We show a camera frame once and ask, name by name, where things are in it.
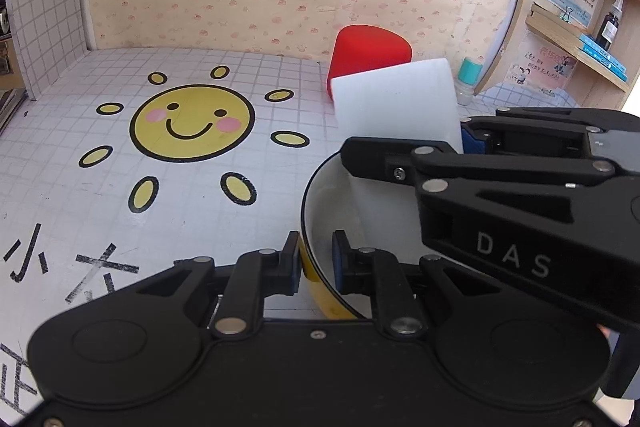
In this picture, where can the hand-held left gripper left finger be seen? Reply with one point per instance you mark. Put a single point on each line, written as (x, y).
(296, 264)

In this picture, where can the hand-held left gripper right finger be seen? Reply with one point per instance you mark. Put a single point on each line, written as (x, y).
(339, 262)

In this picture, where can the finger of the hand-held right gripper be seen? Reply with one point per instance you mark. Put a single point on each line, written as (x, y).
(375, 159)
(540, 132)

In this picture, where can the white and yellow bowl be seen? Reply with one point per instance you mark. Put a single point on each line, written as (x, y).
(325, 212)

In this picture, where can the white sponge block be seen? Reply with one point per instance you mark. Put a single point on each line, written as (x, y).
(395, 102)

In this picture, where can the cartoon picture card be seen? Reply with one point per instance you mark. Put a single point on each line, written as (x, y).
(542, 67)

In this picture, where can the small teal capped bottle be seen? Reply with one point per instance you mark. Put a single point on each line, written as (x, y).
(469, 74)

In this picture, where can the blue books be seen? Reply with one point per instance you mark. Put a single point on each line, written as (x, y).
(605, 57)

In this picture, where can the red cup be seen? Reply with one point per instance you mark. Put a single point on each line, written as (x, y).
(370, 47)

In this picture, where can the black binder clip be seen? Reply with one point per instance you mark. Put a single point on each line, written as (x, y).
(567, 14)

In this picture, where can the dark dropper bottle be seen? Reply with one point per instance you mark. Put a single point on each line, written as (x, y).
(607, 29)

